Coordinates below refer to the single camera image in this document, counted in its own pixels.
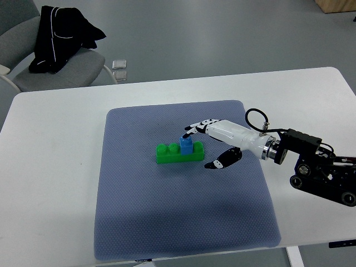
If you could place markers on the silver floor plate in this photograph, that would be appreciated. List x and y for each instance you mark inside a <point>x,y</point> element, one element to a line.
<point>119,64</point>
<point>120,75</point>

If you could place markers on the black table control panel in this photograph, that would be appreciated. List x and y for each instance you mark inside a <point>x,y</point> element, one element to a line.
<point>342,244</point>

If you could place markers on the green four-stud toy block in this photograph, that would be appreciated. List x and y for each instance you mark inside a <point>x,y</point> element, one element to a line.
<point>166,154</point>

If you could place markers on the lower silver floor plate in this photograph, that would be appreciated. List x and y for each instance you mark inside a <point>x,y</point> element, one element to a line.
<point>120,75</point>

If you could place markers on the upper silver floor plate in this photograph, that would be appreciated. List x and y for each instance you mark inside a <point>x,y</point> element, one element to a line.
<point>119,64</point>

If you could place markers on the white table leg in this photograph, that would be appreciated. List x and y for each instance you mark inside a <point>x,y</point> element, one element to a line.
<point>294,256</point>

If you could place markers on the blue toy block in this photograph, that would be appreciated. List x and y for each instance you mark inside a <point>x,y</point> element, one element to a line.
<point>186,145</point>

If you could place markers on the grey office chair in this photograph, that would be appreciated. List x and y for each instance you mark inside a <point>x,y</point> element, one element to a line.
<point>19,28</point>

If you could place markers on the black jacket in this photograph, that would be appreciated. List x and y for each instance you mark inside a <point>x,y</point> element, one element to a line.
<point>61,34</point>

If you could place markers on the wooden box corner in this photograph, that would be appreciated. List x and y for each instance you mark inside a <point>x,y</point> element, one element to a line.
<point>336,6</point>

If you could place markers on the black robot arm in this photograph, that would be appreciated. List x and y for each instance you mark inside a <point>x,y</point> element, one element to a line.
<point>318,170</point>

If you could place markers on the blue-grey textured mat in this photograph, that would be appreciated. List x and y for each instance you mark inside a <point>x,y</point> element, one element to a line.
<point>148,210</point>

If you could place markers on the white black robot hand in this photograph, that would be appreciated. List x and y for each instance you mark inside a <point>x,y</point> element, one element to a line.
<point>238,137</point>

